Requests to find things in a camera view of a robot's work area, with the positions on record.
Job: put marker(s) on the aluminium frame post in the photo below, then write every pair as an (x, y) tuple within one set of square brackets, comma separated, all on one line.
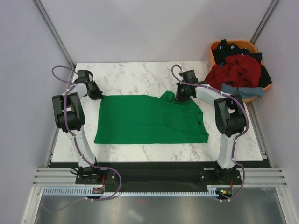
[(51, 27), (264, 20)]

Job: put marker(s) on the blue grey t shirt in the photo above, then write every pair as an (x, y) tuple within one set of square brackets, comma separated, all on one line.
[(244, 92)]

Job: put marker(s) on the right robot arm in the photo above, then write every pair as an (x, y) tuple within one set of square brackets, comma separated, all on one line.
[(230, 115)]

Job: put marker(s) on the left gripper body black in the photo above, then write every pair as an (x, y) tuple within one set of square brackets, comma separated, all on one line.
[(92, 94)]

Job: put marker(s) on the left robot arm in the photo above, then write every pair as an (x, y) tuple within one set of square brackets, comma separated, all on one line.
[(70, 118)]

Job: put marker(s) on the green t shirt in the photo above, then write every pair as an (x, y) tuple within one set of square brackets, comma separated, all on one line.
[(143, 119)]

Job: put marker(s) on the black t shirt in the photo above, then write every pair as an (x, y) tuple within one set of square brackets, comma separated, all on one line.
[(222, 49)]

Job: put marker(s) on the red t shirt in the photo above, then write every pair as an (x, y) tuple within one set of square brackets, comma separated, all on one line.
[(239, 71)]

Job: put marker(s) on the white slotted cable duct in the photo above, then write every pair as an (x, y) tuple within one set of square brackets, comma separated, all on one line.
[(101, 191)]

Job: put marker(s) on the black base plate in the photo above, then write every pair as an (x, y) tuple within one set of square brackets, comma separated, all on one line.
[(157, 176)]

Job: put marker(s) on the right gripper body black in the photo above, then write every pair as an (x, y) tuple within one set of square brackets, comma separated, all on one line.
[(181, 94)]

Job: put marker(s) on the right aluminium frame post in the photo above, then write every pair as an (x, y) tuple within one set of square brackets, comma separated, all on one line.
[(264, 20)]

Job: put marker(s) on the left aluminium frame post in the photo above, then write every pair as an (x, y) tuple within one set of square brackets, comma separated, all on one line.
[(51, 27)]

